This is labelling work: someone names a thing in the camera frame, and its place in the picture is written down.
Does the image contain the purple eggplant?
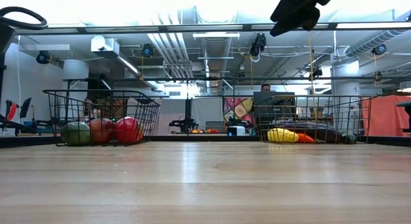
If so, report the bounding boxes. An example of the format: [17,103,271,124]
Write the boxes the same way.
[278,121,343,144]

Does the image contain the yellow banana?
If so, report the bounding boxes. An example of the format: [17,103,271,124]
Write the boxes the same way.
[267,127,300,144]

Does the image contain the orange carrot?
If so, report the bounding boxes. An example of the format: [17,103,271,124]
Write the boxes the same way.
[296,132,316,144]

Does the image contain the green cucumber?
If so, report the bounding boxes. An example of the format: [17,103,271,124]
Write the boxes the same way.
[340,130,358,145]

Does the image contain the dark red apple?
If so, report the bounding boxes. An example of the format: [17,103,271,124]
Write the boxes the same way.
[88,117,116,144]

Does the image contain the green avocado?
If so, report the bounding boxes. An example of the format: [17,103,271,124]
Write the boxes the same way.
[60,121,92,147]

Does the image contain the black hanging ceiling device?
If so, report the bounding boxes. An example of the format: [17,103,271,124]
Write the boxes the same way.
[249,32,268,63]

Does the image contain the dark screen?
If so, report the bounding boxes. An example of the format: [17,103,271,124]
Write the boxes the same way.
[252,91,297,117]

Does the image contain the black round ceiling device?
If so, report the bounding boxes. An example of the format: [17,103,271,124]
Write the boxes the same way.
[371,43,389,56]
[35,49,52,65]
[141,43,155,58]

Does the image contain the colourful patterned tapestry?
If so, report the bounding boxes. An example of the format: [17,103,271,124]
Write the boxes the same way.
[223,97,255,125]

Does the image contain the white and black box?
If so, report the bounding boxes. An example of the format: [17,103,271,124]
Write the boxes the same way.
[227,125,247,137]

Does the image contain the orange cloth partition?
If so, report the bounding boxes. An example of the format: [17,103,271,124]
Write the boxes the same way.
[361,94,411,138]

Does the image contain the black distant stand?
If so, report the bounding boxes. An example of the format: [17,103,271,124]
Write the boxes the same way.
[168,98,198,134]

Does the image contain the white ceiling unit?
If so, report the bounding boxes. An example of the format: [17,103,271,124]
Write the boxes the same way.
[90,35,121,53]

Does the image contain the black monitor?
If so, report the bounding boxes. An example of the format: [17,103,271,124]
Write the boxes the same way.
[19,96,33,119]

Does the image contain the red and black distant robot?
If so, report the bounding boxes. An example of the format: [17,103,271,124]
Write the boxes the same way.
[0,99,37,137]

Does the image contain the silver ribbed duct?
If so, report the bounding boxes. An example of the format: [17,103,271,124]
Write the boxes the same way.
[344,28,410,58]

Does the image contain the bronze wire basket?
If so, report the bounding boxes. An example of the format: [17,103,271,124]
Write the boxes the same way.
[253,94,378,145]

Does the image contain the silver ceiling duct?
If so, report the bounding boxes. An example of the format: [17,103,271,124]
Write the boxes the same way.
[200,37,232,94]

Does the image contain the black wire basket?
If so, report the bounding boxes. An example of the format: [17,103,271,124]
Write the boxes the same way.
[42,89,161,147]

